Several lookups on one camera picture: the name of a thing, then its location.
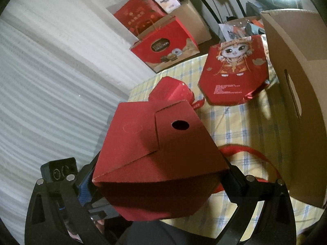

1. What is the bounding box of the yellow plaid blanket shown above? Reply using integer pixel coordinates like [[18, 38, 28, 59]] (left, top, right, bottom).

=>
[[128, 53, 307, 244]]

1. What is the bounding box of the plain brown cardboard box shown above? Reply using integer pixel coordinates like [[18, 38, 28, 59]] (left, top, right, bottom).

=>
[[167, 0, 212, 46]]

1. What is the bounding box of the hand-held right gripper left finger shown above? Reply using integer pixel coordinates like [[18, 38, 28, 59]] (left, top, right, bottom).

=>
[[24, 152, 110, 245]]

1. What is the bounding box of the large brown cardboard box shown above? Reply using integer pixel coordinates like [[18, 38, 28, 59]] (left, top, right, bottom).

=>
[[261, 10, 327, 208]]

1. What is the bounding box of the dark red cardboard box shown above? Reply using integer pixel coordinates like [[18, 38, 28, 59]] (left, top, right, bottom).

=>
[[92, 99, 230, 222]]

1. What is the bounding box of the red gold-print paper bag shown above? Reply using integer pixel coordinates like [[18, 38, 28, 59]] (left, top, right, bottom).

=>
[[114, 0, 168, 37]]

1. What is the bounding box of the red cartoon girl bag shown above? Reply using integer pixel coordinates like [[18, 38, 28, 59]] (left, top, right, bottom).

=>
[[198, 36, 270, 106]]

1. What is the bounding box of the red ribbon handle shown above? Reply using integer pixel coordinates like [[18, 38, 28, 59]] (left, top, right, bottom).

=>
[[216, 145, 282, 193]]

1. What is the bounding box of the red chocolate gift bag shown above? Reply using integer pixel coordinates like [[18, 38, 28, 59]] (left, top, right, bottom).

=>
[[130, 15, 200, 73]]

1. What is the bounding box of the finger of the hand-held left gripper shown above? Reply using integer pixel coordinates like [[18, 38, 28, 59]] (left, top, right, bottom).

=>
[[87, 204, 108, 220]]

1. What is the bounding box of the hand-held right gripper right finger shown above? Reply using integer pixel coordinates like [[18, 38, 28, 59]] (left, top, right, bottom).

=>
[[220, 165, 298, 245]]

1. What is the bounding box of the white curtain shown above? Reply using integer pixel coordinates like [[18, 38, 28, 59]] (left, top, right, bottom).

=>
[[0, 0, 164, 235]]

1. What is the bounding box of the red glossy plastic bag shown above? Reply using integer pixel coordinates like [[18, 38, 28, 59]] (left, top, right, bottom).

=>
[[148, 76, 205, 110]]

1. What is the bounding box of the clear bag of tools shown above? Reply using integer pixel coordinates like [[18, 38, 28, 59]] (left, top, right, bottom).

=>
[[218, 17, 266, 42]]

